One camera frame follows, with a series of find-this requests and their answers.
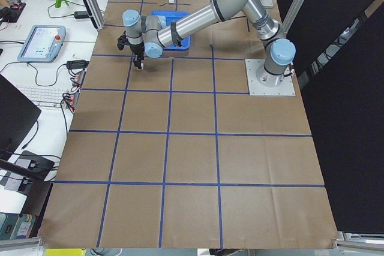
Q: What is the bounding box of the blue plastic tray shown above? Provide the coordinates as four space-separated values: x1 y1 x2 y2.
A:
142 10 189 58

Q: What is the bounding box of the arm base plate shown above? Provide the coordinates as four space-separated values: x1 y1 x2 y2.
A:
260 0 274 9
245 59 296 97

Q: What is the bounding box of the black power adapter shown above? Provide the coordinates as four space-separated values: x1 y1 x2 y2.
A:
73 11 89 19
66 59 89 70

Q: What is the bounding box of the brown paper table cover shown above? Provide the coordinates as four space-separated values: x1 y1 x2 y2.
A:
39 0 337 249

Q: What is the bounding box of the white keyboard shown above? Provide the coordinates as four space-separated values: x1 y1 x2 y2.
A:
16 85 73 109

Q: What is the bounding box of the black monitor stand base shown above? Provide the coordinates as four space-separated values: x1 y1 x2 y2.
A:
15 150 55 180

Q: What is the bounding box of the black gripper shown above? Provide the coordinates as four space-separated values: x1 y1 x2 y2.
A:
130 43 145 69

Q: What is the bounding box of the teach pendant tablet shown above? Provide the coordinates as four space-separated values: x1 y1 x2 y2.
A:
17 25 66 63

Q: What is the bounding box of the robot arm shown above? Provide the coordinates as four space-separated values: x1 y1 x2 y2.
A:
117 0 296 88

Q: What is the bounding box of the black monitor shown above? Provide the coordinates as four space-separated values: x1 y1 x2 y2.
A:
1 76 41 161

